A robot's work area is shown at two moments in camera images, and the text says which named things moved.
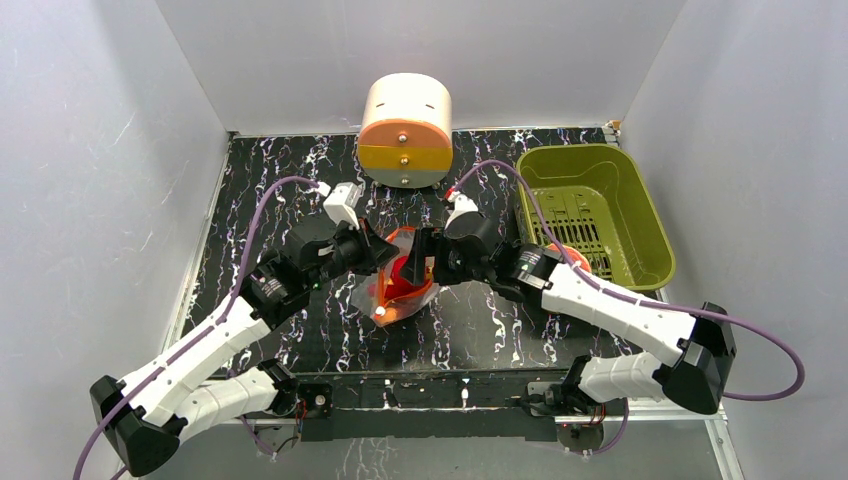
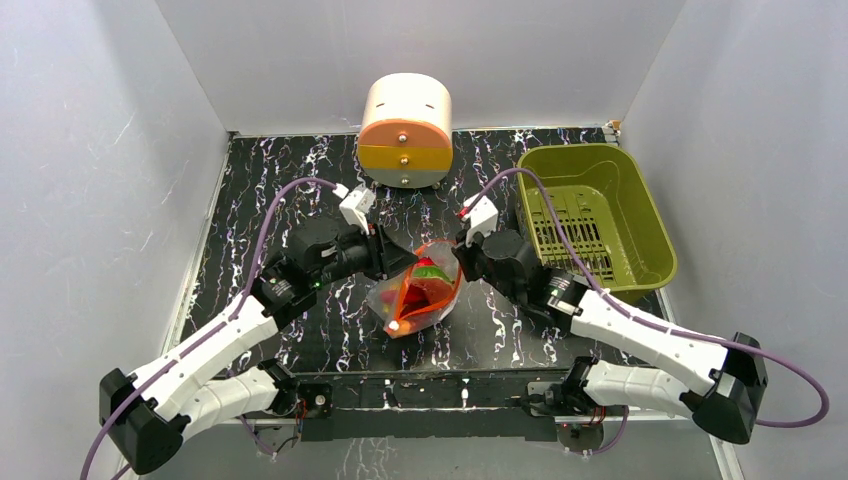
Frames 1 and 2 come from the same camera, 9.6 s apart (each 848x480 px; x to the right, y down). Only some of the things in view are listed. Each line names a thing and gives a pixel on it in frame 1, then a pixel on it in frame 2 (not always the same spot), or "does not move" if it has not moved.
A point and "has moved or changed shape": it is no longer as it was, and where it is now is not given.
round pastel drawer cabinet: (406, 130) does not move
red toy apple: (395, 285) -> (416, 298)
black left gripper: (375, 252) does not move
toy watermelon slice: (572, 254) has moved or changed shape
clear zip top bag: (387, 296) has moved or changed shape
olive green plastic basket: (595, 204) does not move
